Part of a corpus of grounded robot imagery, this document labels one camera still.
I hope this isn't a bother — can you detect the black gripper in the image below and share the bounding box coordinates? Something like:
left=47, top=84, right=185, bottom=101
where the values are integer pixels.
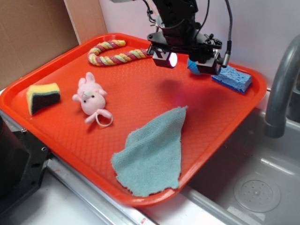
left=147, top=24, right=222, bottom=75

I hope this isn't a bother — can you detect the blue textured ball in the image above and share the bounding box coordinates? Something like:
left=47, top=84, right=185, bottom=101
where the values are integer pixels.
left=187, top=59, right=202, bottom=75

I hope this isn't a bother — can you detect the blue cellulose sponge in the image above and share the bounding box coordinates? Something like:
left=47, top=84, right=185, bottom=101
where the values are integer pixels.
left=211, top=66, right=252, bottom=94

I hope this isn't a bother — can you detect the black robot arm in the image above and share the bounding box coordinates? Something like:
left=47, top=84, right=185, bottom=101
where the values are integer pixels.
left=147, top=0, right=224, bottom=75

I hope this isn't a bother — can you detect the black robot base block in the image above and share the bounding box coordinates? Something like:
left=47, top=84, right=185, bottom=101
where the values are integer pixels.
left=0, top=119, right=49, bottom=216

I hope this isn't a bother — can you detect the yellow and black sponge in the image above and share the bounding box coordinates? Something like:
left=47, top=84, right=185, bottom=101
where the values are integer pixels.
left=26, top=83, right=61, bottom=115

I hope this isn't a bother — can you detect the orange plastic tray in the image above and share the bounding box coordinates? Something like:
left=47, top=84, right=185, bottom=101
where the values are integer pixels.
left=0, top=33, right=267, bottom=207

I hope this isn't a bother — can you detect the pink plush bunny toy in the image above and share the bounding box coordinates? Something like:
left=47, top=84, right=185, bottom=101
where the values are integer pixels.
left=72, top=72, right=113, bottom=127

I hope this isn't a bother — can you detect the grey sink faucet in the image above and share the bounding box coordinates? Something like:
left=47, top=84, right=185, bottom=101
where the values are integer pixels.
left=264, top=35, right=300, bottom=138

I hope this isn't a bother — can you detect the light teal cloth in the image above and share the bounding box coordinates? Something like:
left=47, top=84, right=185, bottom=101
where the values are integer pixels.
left=111, top=107, right=187, bottom=197

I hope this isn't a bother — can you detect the grey plastic sink basin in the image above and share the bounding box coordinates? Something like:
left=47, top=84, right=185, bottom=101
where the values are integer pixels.
left=182, top=109, right=300, bottom=225

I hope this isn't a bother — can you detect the round sink drain cover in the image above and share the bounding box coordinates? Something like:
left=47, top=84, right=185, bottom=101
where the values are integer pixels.
left=233, top=174, right=281, bottom=213

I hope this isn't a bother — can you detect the brown cardboard panel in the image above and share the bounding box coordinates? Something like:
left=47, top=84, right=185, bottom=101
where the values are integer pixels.
left=0, top=0, right=107, bottom=89

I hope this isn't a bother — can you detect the twisted multicolour rope toy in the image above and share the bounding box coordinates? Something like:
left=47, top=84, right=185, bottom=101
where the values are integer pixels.
left=87, top=39, right=151, bottom=67

